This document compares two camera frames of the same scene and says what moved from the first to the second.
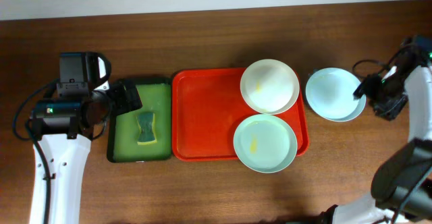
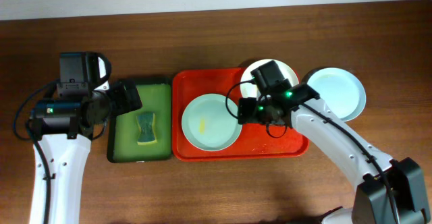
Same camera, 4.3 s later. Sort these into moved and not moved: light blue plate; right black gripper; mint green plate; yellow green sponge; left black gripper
Moved: mint green plate; right black gripper
Not moved: left black gripper; light blue plate; yellow green sponge
